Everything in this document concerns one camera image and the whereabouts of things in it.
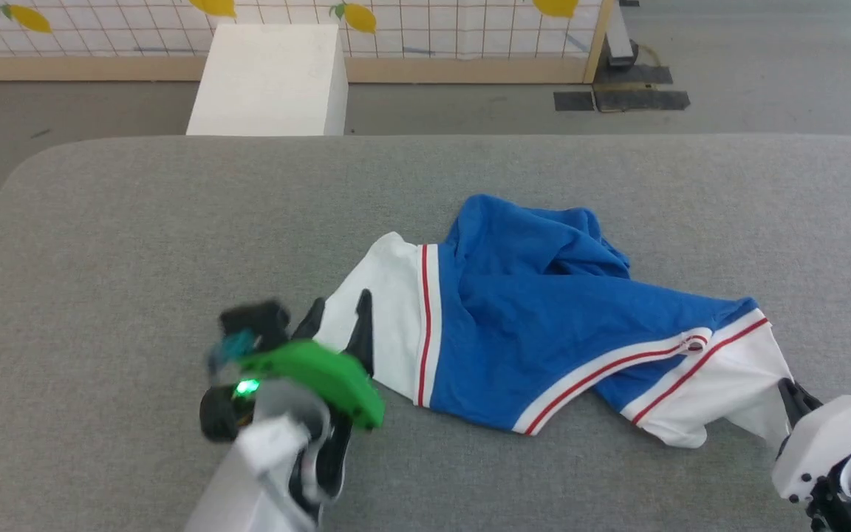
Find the lemon print wood-framed partition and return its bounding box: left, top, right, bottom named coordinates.
left=0, top=0, right=616, bottom=84

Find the teal plug with grey cable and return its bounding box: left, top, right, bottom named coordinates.
left=208, top=330, right=258, bottom=374

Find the white rectangular box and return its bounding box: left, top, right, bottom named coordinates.
left=186, top=24, right=349, bottom=137

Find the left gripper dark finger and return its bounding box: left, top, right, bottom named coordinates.
left=291, top=297, right=327, bottom=341
left=342, top=289, right=375, bottom=376

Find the blue white red-striped shirt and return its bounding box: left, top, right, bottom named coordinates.
left=312, top=194, right=796, bottom=449

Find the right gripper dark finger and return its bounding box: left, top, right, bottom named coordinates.
left=777, top=377, right=824, bottom=444

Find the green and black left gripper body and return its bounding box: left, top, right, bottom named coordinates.
left=237, top=338, right=386, bottom=432

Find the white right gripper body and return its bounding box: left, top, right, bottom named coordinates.
left=771, top=395, right=851, bottom=511

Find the grey stand with black foot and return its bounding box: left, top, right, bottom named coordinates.
left=606, top=0, right=640, bottom=71

